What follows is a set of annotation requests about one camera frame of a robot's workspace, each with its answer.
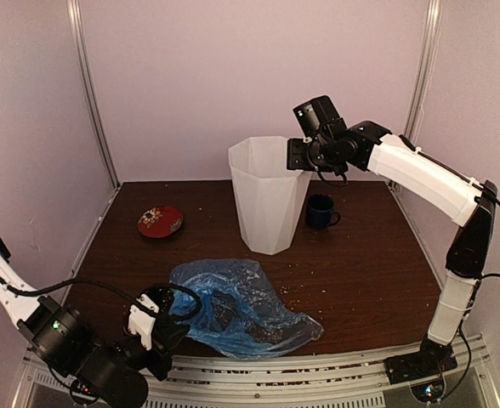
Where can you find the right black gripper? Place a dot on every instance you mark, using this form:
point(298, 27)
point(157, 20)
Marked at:
point(295, 157)

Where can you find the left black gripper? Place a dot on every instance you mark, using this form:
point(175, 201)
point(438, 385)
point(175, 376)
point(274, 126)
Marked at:
point(165, 337)

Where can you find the white faceted trash bin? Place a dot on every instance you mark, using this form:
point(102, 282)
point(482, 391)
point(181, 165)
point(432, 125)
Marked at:
point(269, 197)

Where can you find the blue plastic trash bag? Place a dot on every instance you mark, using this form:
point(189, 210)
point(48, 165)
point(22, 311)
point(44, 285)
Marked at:
point(242, 317)

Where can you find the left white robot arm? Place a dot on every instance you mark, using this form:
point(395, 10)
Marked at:
point(63, 340)

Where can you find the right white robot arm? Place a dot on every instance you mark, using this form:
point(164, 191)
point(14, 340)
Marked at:
point(330, 146)

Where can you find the dark blue enamel mug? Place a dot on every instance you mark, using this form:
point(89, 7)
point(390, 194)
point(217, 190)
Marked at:
point(320, 212)

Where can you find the red patterned plate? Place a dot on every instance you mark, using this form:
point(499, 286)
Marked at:
point(160, 222)

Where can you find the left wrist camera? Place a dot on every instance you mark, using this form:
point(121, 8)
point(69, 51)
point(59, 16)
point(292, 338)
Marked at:
point(149, 319)

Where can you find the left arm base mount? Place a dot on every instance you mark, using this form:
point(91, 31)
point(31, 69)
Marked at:
point(81, 394)

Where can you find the right aluminium corner post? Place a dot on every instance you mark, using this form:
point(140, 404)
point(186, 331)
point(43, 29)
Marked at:
point(426, 63)

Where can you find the aluminium corner post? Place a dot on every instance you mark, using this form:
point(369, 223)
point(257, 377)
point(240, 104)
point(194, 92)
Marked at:
point(75, 19)
point(426, 63)

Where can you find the aluminium front rail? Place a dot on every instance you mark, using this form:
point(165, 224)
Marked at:
point(356, 379)

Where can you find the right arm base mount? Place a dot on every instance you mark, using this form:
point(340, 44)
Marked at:
point(424, 372)

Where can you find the left aluminium corner post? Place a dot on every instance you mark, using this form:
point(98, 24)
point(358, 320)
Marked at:
point(75, 19)

